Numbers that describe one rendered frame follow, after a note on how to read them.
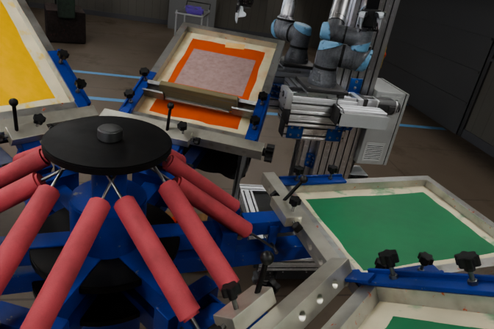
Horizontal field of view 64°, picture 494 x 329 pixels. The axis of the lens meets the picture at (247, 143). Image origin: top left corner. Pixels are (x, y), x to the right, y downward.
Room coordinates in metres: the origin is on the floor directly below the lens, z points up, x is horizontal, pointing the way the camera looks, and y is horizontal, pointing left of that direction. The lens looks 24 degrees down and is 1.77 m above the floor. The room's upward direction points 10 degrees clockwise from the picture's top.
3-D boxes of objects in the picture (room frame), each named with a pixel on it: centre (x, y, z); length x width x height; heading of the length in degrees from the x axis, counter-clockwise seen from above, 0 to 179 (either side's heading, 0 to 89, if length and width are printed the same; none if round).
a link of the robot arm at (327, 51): (2.07, -0.34, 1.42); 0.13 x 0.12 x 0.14; 79
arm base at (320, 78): (2.07, -0.34, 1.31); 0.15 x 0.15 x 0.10
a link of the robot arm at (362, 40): (1.79, -0.40, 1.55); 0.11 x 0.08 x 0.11; 79
